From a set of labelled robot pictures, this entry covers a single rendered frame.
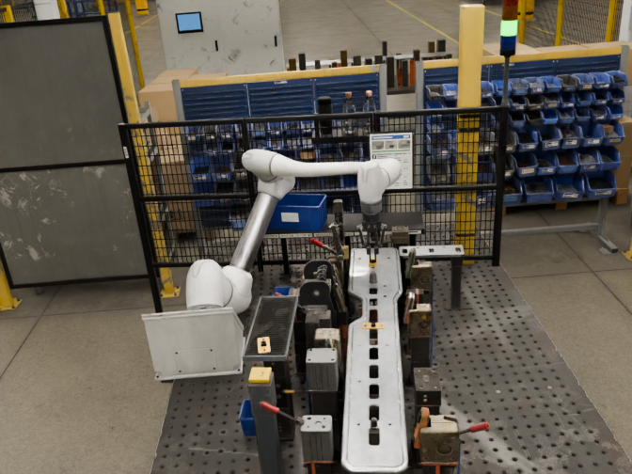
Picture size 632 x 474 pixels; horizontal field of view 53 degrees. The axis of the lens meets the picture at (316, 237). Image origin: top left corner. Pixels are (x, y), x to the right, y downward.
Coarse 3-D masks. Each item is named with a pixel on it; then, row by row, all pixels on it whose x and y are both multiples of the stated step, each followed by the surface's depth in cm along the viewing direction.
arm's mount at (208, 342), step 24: (168, 312) 253; (192, 312) 254; (216, 312) 254; (168, 336) 258; (192, 336) 259; (216, 336) 259; (240, 336) 276; (168, 360) 263; (192, 360) 263; (216, 360) 264; (240, 360) 269
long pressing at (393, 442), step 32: (352, 256) 291; (384, 256) 289; (352, 288) 265; (384, 288) 263; (384, 320) 242; (352, 352) 224; (384, 352) 223; (352, 384) 208; (384, 384) 207; (352, 416) 195; (384, 416) 194; (352, 448) 182; (384, 448) 182
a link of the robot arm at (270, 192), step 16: (288, 176) 300; (272, 192) 297; (288, 192) 309; (256, 208) 298; (272, 208) 299; (256, 224) 296; (240, 240) 297; (256, 240) 296; (240, 256) 294; (224, 272) 292; (240, 272) 291; (240, 288) 290; (240, 304) 292
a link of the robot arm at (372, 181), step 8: (360, 168) 259; (368, 168) 257; (376, 168) 258; (360, 176) 260; (368, 176) 257; (376, 176) 258; (384, 176) 262; (360, 184) 261; (368, 184) 259; (376, 184) 259; (384, 184) 263; (360, 192) 262; (368, 192) 260; (376, 192) 260; (368, 200) 262; (376, 200) 263
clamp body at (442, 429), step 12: (432, 420) 182; (444, 420) 181; (456, 420) 182; (420, 432) 179; (432, 432) 178; (444, 432) 178; (456, 432) 177; (420, 444) 181; (432, 444) 180; (444, 444) 180; (456, 444) 179; (420, 456) 183; (432, 456) 182; (444, 456) 181; (456, 456) 181; (432, 468) 184; (444, 468) 186
